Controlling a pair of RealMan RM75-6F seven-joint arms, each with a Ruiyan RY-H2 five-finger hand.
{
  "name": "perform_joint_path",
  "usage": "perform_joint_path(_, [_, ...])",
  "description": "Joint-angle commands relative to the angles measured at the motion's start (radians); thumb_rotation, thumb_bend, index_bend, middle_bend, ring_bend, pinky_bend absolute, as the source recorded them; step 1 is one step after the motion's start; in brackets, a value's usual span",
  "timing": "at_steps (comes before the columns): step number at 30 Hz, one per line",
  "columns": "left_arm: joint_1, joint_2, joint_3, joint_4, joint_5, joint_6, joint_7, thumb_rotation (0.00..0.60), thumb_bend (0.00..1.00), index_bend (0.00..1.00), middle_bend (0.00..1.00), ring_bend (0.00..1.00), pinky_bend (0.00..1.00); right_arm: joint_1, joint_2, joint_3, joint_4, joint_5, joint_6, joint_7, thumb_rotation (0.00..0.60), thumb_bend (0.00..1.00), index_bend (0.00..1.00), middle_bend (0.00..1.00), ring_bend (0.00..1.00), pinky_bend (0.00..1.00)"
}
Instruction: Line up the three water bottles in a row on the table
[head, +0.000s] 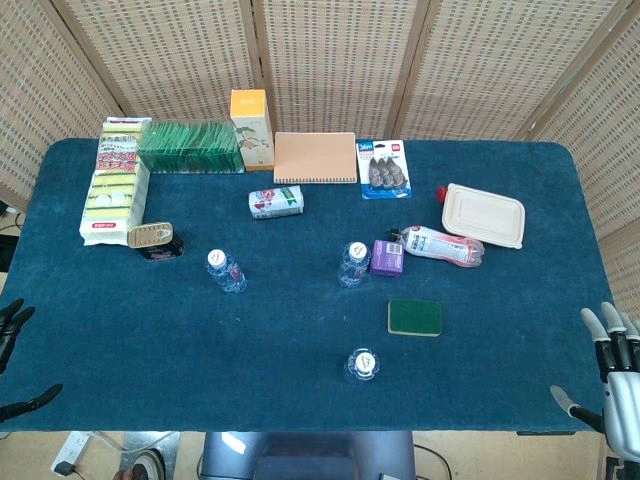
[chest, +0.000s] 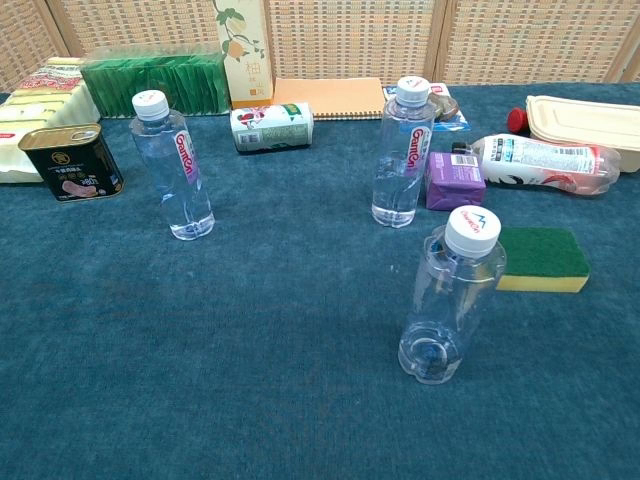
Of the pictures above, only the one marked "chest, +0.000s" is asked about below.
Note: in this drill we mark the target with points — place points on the clear water bottle white cap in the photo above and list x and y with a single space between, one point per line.
440 310
175 190
400 165

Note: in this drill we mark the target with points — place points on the white green drink can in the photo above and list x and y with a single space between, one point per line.
272 127

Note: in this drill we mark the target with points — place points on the orange spiral notebook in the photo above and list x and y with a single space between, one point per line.
330 97

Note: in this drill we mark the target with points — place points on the small purple carton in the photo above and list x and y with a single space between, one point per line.
452 182

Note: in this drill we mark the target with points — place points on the blue table cloth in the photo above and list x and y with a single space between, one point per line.
200 375

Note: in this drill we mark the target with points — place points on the blue correction tape blister pack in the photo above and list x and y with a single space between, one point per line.
446 109

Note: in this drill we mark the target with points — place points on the tall orange pomelo print carton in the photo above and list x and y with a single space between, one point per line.
245 60

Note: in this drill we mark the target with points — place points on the woven wooden folding screen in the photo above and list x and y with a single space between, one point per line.
350 40

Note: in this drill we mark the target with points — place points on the green yellow scrub sponge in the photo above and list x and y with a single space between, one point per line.
545 252

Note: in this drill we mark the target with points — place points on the clear box of green sachets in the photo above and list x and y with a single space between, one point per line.
150 85

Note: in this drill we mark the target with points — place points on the red bottle cap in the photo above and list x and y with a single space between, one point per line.
517 120

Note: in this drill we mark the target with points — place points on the pink white plastic drink bottle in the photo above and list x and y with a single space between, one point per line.
540 160

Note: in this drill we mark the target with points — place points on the beige lidded food container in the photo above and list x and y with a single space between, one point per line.
580 120

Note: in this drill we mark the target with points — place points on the yellow white sponge multipack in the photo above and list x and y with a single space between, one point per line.
30 105

